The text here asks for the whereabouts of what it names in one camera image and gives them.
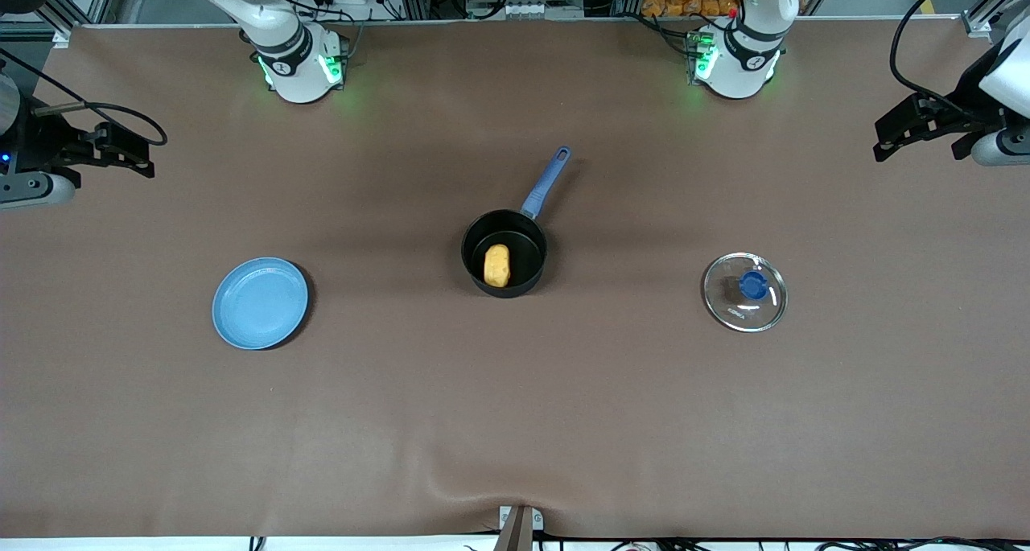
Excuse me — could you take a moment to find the white power strip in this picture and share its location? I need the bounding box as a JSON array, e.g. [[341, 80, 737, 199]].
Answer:
[[501, 1, 566, 19]]

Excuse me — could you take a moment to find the metal table clamp bracket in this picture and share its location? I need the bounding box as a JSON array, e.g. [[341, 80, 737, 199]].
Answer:
[[498, 504, 545, 551]]

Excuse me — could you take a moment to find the yellow potato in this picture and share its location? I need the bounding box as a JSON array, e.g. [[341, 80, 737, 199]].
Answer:
[[484, 244, 512, 288]]

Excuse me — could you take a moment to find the glass lid with blue knob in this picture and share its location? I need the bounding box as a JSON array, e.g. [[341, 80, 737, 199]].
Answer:
[[703, 252, 788, 333]]

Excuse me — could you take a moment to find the black pot with blue handle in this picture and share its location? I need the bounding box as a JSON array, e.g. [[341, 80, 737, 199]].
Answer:
[[461, 146, 572, 299]]

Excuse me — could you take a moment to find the blue round plate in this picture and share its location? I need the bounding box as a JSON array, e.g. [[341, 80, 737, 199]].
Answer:
[[212, 257, 310, 351]]

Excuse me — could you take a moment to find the brown table mat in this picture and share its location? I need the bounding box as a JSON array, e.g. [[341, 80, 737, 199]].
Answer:
[[0, 19, 1030, 540]]

